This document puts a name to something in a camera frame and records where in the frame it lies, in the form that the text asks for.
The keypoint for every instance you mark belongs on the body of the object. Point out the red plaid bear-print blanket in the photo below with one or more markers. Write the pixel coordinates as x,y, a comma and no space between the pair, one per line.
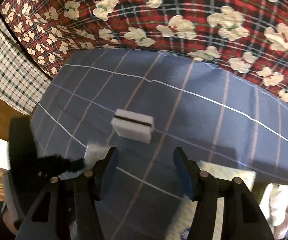
203,5

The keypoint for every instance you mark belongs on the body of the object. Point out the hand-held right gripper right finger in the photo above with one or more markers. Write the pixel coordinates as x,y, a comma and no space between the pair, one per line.
183,175

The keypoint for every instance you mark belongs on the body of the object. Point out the white sponge with black stripe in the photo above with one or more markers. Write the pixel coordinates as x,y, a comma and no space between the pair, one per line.
134,130

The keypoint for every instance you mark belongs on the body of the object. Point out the small white towel roll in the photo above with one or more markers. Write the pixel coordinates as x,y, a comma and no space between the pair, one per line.
95,153

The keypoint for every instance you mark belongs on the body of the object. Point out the yellow patterned tissue box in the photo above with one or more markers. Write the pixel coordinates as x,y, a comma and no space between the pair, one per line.
223,172

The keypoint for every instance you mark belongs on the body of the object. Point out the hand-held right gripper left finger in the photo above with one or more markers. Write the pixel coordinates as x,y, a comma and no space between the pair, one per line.
110,170

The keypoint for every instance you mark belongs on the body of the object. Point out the white blue checked cloth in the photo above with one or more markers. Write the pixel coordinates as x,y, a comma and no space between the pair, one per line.
6,67

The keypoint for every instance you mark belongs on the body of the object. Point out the blue grid tablecloth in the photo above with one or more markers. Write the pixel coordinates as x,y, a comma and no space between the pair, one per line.
196,105

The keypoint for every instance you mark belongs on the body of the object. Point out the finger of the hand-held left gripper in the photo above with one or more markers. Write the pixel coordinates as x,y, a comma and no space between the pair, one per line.
61,165

